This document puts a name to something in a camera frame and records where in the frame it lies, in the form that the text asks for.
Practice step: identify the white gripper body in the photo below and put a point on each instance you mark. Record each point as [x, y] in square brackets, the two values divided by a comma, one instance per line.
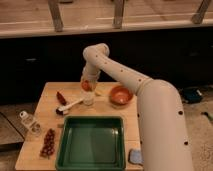
[92, 78]

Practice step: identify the blue sponge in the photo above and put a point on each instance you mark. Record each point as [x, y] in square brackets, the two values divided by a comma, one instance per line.
[135, 157]

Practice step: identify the bunch of red grapes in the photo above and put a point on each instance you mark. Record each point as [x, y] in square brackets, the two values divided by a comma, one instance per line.
[48, 146]

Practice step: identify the red chili pepper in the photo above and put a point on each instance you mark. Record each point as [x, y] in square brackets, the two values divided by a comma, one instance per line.
[61, 98]

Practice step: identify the red apple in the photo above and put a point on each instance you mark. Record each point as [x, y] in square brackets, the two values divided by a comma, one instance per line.
[86, 86]

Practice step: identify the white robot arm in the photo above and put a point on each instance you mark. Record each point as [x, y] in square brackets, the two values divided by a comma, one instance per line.
[161, 120]

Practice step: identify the wooden table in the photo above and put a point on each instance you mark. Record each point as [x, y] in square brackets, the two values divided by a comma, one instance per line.
[29, 158]

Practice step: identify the white paper cup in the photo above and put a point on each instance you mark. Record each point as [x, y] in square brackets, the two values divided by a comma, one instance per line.
[88, 97]

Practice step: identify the green plastic tray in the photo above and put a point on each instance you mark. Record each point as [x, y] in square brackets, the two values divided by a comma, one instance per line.
[91, 143]

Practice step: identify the orange bowl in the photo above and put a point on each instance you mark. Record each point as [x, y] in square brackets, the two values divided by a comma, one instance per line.
[120, 95]

